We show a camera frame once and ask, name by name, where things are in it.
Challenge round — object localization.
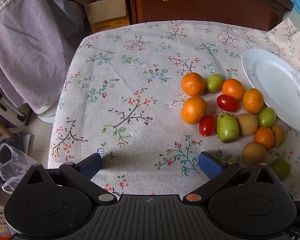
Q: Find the white round base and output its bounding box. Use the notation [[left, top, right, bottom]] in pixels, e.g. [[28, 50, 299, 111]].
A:
[[37, 105, 58, 125]]

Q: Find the brown wooden cabinet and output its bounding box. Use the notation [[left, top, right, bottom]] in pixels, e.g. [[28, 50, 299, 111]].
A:
[[127, 0, 294, 32]]

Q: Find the clear plastic bag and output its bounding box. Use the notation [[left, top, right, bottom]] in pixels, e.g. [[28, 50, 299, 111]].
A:
[[0, 144, 39, 194]]

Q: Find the pale green bedding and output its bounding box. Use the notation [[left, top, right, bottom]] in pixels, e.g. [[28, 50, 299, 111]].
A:
[[281, 4, 300, 27]]

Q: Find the orange mandarin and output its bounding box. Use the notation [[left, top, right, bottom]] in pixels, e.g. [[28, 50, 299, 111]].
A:
[[181, 96, 207, 125], [221, 78, 245, 100], [242, 88, 265, 115], [254, 126, 275, 150], [181, 72, 206, 97]]

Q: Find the red cherry tomato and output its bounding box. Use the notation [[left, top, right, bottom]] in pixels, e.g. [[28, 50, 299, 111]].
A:
[[216, 94, 239, 112], [199, 115, 217, 137]]

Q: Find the large green jujube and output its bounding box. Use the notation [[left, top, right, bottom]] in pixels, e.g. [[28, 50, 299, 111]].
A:
[[216, 113, 240, 143]]

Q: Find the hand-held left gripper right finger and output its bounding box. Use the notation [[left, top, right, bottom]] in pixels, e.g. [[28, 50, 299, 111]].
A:
[[183, 151, 287, 203]]

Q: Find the cardboard box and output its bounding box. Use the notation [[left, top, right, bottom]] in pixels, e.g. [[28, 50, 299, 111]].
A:
[[70, 0, 130, 33]]

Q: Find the black and white case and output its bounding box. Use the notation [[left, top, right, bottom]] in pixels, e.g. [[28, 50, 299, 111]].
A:
[[0, 80, 31, 128]]

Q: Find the lilac checked cloth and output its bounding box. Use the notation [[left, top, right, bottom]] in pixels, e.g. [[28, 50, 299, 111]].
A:
[[0, 0, 90, 114]]

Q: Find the floral tablecloth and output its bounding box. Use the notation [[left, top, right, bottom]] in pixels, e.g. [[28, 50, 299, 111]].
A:
[[47, 17, 300, 202]]

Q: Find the white plate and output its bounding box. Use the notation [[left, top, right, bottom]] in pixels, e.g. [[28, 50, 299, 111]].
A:
[[241, 49, 300, 132]]

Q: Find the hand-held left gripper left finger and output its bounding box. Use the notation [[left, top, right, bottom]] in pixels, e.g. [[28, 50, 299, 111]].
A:
[[22, 153, 118, 204]]

